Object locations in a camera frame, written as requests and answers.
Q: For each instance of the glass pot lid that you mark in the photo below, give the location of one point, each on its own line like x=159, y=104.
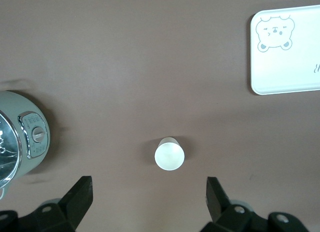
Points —
x=7, y=146

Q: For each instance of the cream tray with bear print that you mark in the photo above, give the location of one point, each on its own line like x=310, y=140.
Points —
x=287, y=66

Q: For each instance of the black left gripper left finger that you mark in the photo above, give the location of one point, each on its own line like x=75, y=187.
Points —
x=75, y=204

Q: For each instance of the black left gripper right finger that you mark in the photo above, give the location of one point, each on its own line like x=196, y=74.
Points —
x=220, y=207

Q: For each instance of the sage green electric cooking pot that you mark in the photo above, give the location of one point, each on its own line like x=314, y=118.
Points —
x=30, y=109

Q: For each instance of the white plastic cup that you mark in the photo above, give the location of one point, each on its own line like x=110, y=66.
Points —
x=170, y=156

